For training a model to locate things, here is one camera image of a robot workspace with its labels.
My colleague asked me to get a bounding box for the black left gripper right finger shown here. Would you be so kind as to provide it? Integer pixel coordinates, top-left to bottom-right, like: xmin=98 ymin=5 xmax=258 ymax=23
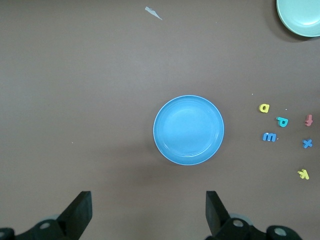
xmin=206 ymin=191 xmax=303 ymax=240

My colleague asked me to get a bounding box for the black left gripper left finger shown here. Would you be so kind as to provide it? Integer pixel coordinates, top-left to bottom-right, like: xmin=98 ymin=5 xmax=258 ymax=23
xmin=0 ymin=191 xmax=93 ymax=240

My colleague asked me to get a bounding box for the blue foam letter m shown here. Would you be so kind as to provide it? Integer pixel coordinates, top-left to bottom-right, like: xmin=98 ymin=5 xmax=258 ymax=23
xmin=262 ymin=132 xmax=278 ymax=142

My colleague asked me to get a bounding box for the teal foam letter p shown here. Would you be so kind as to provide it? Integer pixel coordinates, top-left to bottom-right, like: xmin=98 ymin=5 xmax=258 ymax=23
xmin=275 ymin=116 xmax=289 ymax=128

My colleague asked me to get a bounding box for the blue plate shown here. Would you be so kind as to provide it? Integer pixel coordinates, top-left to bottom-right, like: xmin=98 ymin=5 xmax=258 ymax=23
xmin=152 ymin=94 xmax=225 ymax=167

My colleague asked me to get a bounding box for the yellow foam letter k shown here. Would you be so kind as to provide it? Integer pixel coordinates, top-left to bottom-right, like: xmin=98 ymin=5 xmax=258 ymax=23
xmin=297 ymin=168 xmax=310 ymax=181

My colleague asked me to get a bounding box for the brown paper table cover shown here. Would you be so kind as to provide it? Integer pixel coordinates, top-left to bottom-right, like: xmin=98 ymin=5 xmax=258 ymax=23
xmin=0 ymin=0 xmax=320 ymax=240

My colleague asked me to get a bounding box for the white paper scrap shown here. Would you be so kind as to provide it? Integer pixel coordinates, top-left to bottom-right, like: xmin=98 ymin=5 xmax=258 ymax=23
xmin=144 ymin=6 xmax=164 ymax=21

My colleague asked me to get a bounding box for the pale green plate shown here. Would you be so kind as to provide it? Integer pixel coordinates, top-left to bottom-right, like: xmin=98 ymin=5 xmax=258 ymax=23
xmin=275 ymin=0 xmax=320 ymax=38

